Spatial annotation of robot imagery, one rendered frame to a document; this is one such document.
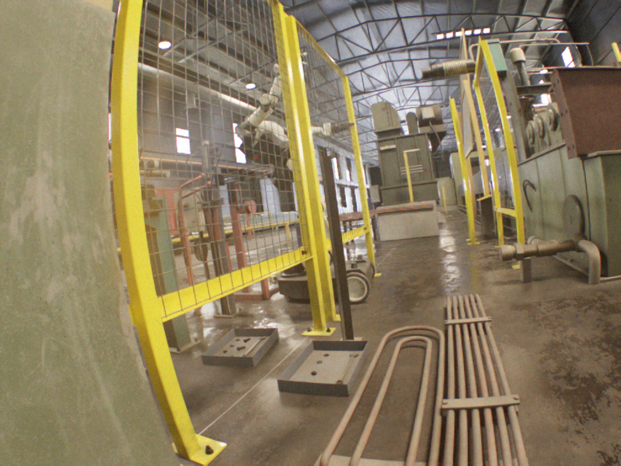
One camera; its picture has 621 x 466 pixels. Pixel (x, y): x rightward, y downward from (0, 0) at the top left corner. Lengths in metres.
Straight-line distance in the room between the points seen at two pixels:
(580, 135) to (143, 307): 2.29
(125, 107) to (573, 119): 2.22
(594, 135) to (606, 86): 0.38
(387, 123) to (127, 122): 5.83
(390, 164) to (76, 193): 5.89
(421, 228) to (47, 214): 5.15
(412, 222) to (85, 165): 5.08
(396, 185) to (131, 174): 5.57
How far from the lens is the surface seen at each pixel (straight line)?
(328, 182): 1.36
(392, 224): 5.36
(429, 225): 5.31
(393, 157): 6.17
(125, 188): 0.74
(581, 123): 2.26
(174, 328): 1.68
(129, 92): 0.82
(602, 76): 2.47
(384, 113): 6.42
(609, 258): 2.18
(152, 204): 1.52
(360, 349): 1.37
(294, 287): 2.18
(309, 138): 1.72
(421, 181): 6.05
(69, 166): 0.51
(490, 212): 5.03
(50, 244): 0.48
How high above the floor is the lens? 0.58
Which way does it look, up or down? 3 degrees down
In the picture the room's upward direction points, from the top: 8 degrees counter-clockwise
